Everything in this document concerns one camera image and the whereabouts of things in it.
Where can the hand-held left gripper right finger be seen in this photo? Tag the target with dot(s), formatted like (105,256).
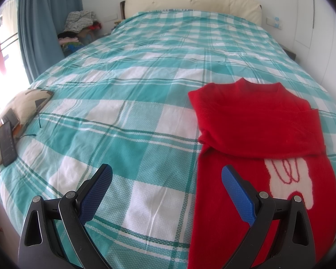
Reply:
(240,196)

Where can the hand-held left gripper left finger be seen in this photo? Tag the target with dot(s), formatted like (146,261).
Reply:
(96,193)

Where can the red knit sweater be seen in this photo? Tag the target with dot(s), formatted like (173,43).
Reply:
(254,123)

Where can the pile of colourful clothes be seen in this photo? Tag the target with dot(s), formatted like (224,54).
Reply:
(72,40)

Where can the teal plaid bed blanket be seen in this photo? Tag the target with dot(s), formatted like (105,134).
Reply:
(114,117)

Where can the black smartphone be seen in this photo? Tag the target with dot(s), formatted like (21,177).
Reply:
(7,144)

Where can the beige patterned pillow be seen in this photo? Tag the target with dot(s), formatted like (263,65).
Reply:
(28,101)

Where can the dark nightstand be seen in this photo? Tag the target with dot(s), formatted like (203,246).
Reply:
(290,53)

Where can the blue curtain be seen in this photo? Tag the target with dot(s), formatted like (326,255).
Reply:
(44,28)

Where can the grey patterned cloth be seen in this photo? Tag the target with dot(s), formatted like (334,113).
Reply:
(81,19)

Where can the white wardrobe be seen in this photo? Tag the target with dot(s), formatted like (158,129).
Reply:
(324,33)

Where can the cream padded headboard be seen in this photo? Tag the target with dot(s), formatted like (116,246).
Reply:
(190,2)

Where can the white wall plate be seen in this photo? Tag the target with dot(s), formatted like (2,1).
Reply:
(111,17)

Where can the white wall socket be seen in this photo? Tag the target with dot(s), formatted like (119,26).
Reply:
(274,22)

